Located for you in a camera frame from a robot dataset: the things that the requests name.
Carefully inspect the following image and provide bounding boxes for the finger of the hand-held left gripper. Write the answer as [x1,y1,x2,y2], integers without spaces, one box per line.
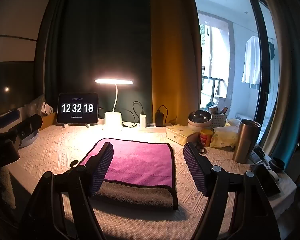
[14,114,43,137]
[0,109,21,128]

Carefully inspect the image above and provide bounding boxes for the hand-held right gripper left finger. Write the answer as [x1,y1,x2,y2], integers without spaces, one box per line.
[22,142,114,240]

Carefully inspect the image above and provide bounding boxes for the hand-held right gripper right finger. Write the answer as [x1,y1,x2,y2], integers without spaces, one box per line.
[183,142,282,240]

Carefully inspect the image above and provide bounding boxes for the pink towel with dark trim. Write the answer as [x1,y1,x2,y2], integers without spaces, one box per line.
[79,137,177,189]

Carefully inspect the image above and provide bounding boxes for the grey round base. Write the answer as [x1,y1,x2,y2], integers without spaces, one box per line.
[18,132,38,147]

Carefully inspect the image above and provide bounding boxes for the cardboard box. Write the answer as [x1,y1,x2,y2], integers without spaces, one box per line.
[39,112,57,131]

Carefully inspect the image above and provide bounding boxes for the clear plastic bag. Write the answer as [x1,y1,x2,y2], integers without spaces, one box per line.
[19,94,47,117]

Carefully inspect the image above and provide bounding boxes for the black scissors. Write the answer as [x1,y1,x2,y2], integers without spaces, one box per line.
[195,141,207,155]

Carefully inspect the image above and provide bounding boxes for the dark monitor screen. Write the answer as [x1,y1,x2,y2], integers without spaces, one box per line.
[0,60,37,122]

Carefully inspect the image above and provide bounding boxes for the white textured table cover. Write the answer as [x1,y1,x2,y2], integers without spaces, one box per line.
[9,124,297,233]

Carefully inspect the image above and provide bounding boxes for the red and yellow can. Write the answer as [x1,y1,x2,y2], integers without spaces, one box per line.
[199,129,214,147]

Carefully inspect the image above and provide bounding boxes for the white tablet stand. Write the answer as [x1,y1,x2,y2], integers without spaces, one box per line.
[62,122,91,127]

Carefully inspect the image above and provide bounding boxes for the yellow tissue pack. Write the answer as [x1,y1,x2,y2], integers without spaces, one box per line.
[165,125,200,146]

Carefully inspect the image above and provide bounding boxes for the yellow crumpled packet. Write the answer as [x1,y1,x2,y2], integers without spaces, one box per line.
[210,126,239,148]

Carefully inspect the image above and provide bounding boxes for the white bowl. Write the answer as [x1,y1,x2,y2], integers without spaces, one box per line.
[188,120,213,132]

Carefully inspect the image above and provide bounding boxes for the dark brown towel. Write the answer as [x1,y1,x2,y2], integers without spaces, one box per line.
[0,165,17,212]

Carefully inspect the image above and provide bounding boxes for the tablet with clock display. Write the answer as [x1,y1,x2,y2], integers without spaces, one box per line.
[56,93,99,124]

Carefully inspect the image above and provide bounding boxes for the steel bowl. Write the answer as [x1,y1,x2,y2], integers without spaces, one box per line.
[188,110,212,125]

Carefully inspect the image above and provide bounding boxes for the white plastic basket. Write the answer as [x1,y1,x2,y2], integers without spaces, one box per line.
[210,113,228,128]

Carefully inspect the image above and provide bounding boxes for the steel tumbler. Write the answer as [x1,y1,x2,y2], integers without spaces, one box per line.
[232,119,262,164]

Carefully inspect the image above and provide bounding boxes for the white power strip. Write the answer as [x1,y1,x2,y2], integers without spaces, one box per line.
[139,123,173,133]

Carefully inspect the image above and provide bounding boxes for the grey woven cloth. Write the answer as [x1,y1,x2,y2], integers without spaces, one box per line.
[61,192,243,240]

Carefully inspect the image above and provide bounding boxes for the white desk lamp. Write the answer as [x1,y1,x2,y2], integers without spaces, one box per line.
[94,78,134,131]

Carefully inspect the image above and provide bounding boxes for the dark green curtain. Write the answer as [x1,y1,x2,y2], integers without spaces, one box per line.
[34,0,154,127]

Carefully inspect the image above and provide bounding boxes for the mustard yellow curtain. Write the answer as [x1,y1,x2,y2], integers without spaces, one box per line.
[150,0,203,126]

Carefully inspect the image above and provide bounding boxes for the white hanging shirt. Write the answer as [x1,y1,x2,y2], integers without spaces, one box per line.
[241,35,262,89]

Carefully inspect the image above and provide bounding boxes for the teal curtain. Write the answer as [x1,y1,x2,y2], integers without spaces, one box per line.
[270,17,300,165]

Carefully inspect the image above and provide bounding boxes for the black charging cable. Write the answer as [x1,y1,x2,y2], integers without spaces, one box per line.
[121,101,144,128]
[157,105,173,125]

